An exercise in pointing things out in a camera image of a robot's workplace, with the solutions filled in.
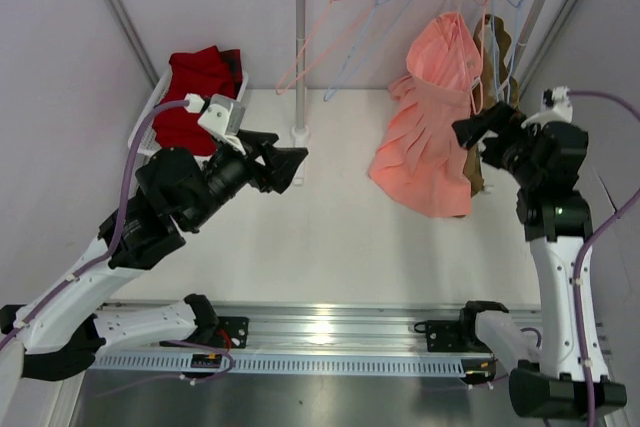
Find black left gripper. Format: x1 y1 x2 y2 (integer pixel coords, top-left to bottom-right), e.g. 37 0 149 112
183 129 307 231

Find pink pleated skirt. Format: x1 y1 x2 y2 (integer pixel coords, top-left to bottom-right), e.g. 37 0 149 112
368 12 482 218

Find pink wire hanger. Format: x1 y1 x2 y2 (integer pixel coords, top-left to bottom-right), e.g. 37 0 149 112
275 0 372 95
454 0 491 114

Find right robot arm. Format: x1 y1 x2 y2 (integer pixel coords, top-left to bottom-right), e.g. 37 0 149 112
452 102 627 426

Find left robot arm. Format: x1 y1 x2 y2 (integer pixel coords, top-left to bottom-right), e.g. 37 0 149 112
1 130 308 382

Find brown pleated skirt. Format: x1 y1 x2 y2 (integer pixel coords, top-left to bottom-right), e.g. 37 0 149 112
462 14 521 198

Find dark plaid skirt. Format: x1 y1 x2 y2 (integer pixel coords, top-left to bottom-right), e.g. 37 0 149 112
220 49 244 88

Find red skirt in basket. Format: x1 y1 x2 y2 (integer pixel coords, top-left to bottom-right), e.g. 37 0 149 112
152 45 239 156

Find white plastic laundry basket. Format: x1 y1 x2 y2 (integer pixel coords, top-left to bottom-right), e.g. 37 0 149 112
127 68 249 158

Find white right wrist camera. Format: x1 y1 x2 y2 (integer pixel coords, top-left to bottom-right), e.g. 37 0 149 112
522 86 573 128

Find blue wire hanger middle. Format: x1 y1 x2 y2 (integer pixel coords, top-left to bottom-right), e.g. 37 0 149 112
323 0 413 102

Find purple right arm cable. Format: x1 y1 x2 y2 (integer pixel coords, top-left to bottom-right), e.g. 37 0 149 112
424 90 640 427

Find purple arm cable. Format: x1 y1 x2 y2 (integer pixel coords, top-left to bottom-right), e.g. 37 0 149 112
0 99 236 398
424 90 640 427

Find blue wire hanger holding skirt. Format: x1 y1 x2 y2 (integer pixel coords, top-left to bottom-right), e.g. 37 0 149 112
488 0 525 101

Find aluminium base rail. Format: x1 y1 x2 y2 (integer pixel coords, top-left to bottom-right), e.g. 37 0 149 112
212 301 462 357

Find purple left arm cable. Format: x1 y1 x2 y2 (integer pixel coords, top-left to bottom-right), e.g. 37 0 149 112
0 99 236 398

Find perforated white cable duct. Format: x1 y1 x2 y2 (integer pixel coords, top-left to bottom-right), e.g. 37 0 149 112
93 351 495 378

